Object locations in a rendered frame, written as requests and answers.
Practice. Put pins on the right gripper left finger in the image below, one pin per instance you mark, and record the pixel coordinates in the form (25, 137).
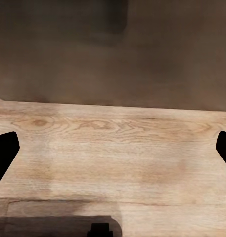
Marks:
(9, 147)

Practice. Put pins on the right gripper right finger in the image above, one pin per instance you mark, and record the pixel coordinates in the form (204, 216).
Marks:
(221, 145)

